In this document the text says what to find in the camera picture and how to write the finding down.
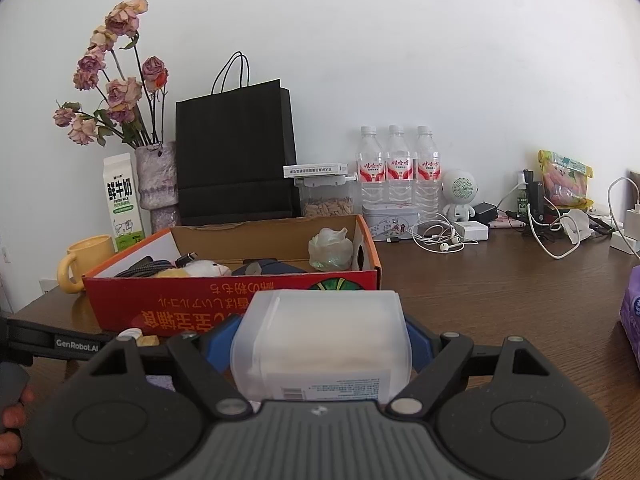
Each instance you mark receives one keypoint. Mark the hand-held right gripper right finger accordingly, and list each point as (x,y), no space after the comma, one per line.
(419,346)

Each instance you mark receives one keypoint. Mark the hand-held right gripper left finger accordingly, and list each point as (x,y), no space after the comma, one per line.
(220,346)

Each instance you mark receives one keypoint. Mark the orange cardboard box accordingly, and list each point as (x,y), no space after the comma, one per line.
(175,310)

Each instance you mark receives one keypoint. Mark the white and yellow plush toy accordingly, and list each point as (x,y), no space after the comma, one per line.
(205,269)

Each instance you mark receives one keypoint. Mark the small white cap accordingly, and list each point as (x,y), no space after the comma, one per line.
(132,333)

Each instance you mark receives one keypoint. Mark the translucent white plastic jar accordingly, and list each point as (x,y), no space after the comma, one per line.
(320,340)

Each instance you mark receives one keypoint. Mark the iridescent plastic bag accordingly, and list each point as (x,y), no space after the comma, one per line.
(330,255)

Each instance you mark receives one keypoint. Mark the person's left hand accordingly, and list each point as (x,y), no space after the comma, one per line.
(10,442)

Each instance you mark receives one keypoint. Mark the yellow mug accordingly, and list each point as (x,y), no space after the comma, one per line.
(87,260)

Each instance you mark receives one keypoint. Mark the white printed tin box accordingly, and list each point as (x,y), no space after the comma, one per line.
(390,225)

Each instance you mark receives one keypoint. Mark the white charger block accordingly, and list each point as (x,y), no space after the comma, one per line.
(475,231)

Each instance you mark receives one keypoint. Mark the black power adapter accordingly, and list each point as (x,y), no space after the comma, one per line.
(485,211)

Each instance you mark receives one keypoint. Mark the pink patterned pouch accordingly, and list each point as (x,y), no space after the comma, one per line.
(505,220)

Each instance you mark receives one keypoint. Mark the white robot speaker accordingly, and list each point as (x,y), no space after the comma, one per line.
(462,187)

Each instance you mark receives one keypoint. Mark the white green milk carton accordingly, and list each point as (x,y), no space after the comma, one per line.
(122,200)

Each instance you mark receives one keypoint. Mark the clear seed container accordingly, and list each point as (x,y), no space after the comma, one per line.
(325,207)

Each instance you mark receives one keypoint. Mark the clear water bottle red label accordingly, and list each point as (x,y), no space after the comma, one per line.
(370,170)
(428,170)
(399,170)

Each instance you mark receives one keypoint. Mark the purple textured vase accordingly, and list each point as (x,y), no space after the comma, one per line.
(155,180)

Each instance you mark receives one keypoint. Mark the small green spray bottle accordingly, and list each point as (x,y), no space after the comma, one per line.
(523,200)

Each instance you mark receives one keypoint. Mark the black upright device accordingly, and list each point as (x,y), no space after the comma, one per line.
(537,202)

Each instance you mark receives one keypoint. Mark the black paper bag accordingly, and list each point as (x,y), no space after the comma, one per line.
(235,160)

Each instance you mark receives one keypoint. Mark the flat white box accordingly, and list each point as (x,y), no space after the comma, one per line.
(315,170)

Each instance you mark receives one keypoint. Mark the purple tissue pack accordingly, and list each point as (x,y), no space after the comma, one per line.
(632,310)

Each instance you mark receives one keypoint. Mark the yellow snack packet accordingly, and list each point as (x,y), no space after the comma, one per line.
(567,185)

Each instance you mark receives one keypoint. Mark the white power strip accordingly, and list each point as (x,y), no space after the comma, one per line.
(627,237)

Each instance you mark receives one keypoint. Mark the dried pink roses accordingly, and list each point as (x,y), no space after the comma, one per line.
(122,92)

